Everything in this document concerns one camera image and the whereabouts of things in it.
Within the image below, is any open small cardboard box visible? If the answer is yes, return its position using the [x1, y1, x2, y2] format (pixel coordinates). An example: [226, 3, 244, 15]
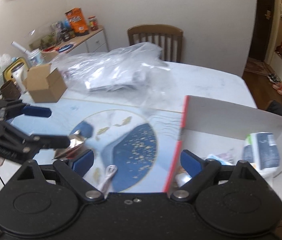
[23, 63, 67, 103]

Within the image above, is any red lidded jar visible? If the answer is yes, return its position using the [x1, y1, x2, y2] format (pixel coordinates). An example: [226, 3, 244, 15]
[88, 16, 99, 31]

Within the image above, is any brown wooden chair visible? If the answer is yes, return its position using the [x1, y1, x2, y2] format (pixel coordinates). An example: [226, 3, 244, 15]
[127, 24, 183, 63]

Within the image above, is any red and white cardboard box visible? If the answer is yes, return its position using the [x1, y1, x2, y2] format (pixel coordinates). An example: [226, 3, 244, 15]
[163, 95, 282, 200]

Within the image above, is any orange snack bag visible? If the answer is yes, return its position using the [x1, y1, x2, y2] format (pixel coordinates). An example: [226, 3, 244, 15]
[65, 8, 89, 36]

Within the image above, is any white side cabinet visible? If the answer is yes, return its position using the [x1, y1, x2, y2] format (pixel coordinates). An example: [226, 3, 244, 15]
[50, 26, 109, 55]

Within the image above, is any crumpled clear plastic bag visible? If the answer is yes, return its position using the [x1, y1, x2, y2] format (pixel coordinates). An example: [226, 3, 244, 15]
[51, 42, 175, 111]

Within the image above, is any shiny brown foil packet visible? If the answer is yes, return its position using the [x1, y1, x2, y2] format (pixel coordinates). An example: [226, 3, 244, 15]
[54, 129, 86, 159]

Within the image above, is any white electric kettle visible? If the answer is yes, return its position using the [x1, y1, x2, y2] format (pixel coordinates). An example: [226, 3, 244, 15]
[11, 63, 27, 94]

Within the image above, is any brown ceramic mug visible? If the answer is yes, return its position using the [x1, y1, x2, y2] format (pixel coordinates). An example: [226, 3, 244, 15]
[0, 80, 21, 100]

